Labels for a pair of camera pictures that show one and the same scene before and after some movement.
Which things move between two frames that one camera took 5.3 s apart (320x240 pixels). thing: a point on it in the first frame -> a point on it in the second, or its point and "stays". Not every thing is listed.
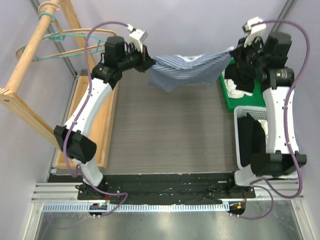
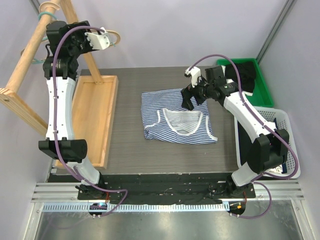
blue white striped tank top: (168, 72) -> (166, 120)
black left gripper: (146, 61) -> (81, 33)
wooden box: (102, 129) stays
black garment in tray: (244, 77) stays
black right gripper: (238, 55) -> (191, 92)
